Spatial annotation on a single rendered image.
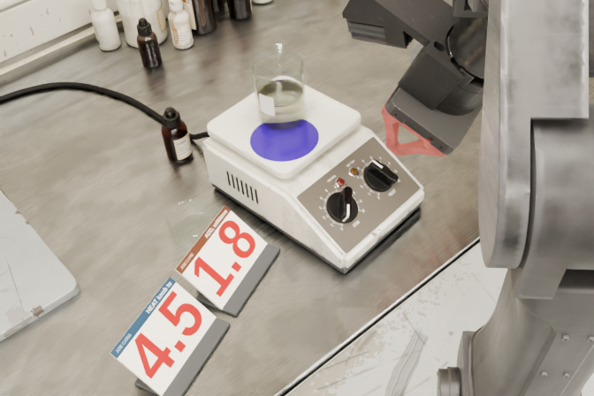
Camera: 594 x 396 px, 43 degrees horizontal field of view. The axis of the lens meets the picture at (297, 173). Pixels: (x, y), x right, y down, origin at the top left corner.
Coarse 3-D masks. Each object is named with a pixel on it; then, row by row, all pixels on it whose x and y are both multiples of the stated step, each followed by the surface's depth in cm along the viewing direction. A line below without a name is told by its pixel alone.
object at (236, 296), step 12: (264, 252) 76; (276, 252) 76; (252, 264) 75; (264, 264) 75; (240, 276) 74; (252, 276) 74; (240, 288) 73; (252, 288) 73; (204, 300) 72; (228, 300) 72; (240, 300) 72; (228, 312) 71
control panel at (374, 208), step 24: (336, 168) 76; (360, 168) 76; (312, 192) 74; (336, 192) 74; (360, 192) 75; (384, 192) 76; (408, 192) 77; (312, 216) 73; (360, 216) 74; (384, 216) 75; (336, 240) 72; (360, 240) 73
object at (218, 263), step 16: (224, 224) 75; (240, 224) 76; (208, 240) 74; (224, 240) 74; (240, 240) 75; (256, 240) 76; (208, 256) 73; (224, 256) 74; (240, 256) 75; (192, 272) 71; (208, 272) 72; (224, 272) 73; (208, 288) 71; (224, 288) 72
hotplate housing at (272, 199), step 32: (224, 160) 78; (320, 160) 76; (224, 192) 83; (256, 192) 77; (288, 192) 73; (416, 192) 78; (288, 224) 75; (384, 224) 75; (320, 256) 75; (352, 256) 72
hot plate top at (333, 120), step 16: (320, 96) 81; (224, 112) 80; (240, 112) 80; (256, 112) 79; (320, 112) 79; (336, 112) 78; (352, 112) 78; (208, 128) 78; (224, 128) 78; (240, 128) 78; (320, 128) 77; (336, 128) 77; (352, 128) 77; (224, 144) 77; (240, 144) 76; (320, 144) 75; (256, 160) 74; (304, 160) 73; (288, 176) 73
